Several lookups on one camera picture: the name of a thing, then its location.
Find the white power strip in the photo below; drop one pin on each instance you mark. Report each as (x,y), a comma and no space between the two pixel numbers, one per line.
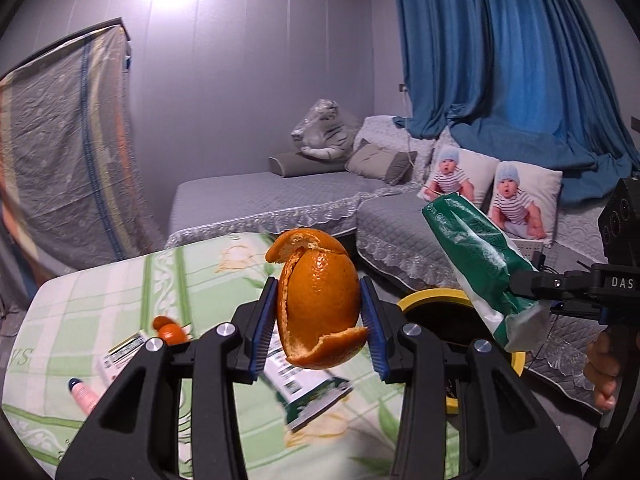
(530,246)

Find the green floral tablecloth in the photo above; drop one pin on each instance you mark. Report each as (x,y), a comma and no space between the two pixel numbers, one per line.
(100,300)

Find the grey square cushion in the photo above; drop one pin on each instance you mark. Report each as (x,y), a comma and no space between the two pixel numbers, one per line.
(375,162)

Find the green white plastic packet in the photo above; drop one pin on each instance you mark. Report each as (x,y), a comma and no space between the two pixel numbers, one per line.
(475,255)

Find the white tiger plush toy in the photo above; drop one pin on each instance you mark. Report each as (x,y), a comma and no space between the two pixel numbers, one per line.
(325,130)

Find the person's right hand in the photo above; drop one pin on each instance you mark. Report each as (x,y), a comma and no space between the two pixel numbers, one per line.
(605,365)

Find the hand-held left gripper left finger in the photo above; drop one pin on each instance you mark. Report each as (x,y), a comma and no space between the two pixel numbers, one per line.
(265,330)

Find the blue curtain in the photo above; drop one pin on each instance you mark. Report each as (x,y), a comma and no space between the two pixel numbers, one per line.
(500,50)

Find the striped cloth cover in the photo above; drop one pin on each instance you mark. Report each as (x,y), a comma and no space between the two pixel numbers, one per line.
(55,150)

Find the flat green white packet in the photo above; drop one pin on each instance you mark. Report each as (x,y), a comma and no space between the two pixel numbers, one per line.
(305,390)

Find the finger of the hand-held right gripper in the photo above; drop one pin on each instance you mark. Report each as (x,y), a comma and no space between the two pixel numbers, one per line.
(575,311)
(545,282)

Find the pink tube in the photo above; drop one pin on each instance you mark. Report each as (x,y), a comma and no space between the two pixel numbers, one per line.
(84,395)

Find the grey bolster pillow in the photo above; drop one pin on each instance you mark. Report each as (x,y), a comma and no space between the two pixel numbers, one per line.
(300,165)

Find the large orange peel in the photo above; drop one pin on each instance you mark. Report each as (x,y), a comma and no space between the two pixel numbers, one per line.
(320,300)

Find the baby print pillow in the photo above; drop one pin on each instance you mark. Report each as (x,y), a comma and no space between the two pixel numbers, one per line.
(520,200)
(455,175)

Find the yellow rimmed black trash bin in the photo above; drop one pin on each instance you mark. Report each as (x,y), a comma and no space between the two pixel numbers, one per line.
(425,300)

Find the grey quilted sofa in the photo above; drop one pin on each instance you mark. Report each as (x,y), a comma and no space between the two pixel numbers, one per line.
(240,195)

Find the small orange fruit pieces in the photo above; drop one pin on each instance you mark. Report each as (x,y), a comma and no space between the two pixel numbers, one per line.
(172,334)

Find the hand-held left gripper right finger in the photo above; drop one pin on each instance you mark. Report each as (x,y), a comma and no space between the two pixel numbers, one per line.
(372,330)

